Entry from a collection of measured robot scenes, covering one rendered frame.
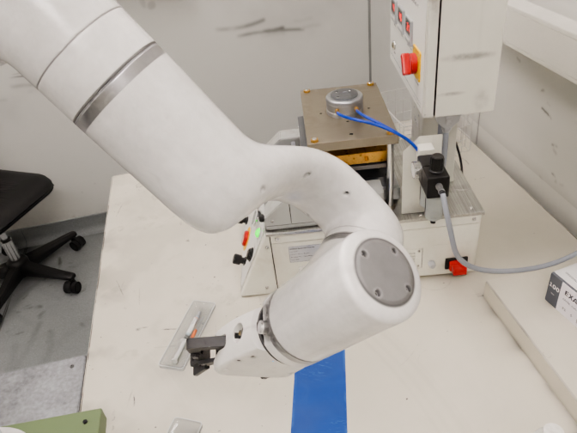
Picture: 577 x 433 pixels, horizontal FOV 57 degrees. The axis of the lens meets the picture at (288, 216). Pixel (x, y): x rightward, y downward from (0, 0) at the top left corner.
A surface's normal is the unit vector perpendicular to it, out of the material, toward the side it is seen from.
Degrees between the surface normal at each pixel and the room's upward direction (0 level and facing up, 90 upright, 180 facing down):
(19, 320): 0
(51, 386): 0
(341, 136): 0
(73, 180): 90
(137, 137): 78
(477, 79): 90
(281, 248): 90
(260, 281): 90
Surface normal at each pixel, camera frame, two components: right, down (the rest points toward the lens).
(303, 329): -0.63, 0.43
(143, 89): 0.41, -0.02
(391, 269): 0.47, -0.45
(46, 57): -0.11, 0.46
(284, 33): 0.20, 0.56
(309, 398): -0.11, -0.80
